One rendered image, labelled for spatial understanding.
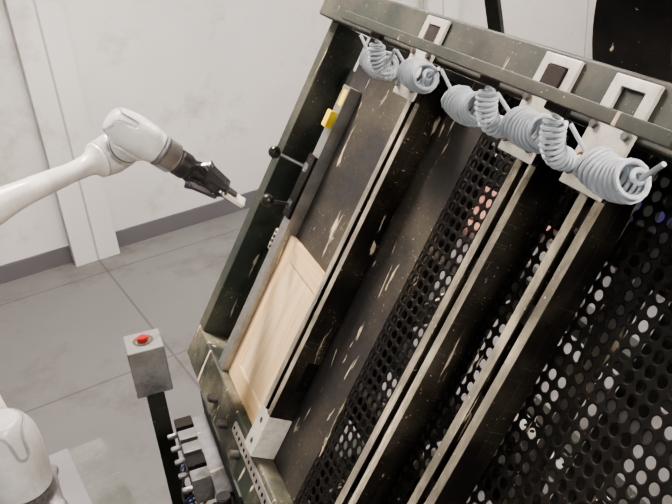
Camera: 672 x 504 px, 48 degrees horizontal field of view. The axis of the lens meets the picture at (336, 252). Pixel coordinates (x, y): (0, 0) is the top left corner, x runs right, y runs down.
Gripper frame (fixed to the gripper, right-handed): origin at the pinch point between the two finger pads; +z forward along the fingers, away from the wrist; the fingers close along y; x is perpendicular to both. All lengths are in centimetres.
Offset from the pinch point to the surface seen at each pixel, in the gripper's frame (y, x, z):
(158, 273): 233, -137, 87
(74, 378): 211, -35, 48
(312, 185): -15.8, -5.8, 15.7
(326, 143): -25.8, -12.8, 11.2
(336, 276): -32, 36, 14
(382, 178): -53, 21, 8
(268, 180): 5.7, -20.5, 14.0
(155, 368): 60, 27, 18
